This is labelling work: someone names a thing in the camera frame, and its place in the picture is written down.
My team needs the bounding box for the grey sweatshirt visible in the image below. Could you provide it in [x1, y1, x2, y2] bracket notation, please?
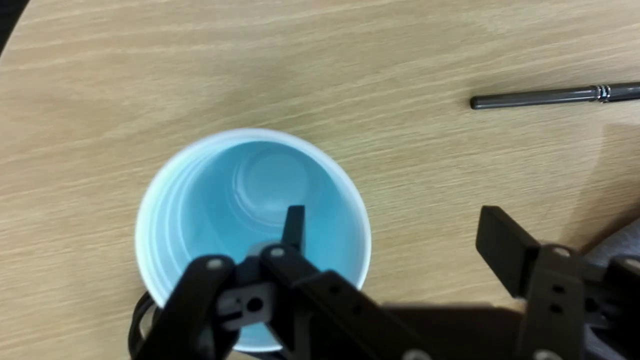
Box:
[580, 222, 640, 268]

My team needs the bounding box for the blue plastic cup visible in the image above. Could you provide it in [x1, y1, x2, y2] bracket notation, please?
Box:
[133, 126, 374, 353]

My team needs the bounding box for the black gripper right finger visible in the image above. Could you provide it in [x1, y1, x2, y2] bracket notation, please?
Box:
[474, 203, 640, 360]

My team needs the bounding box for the black marker pen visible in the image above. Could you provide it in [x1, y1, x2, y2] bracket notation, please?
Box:
[468, 79, 640, 112]

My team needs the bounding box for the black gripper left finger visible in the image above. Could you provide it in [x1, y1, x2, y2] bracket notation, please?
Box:
[131, 203, 436, 360]

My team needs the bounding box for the coiled black cable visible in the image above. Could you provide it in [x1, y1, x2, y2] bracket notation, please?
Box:
[125, 289, 165, 360]

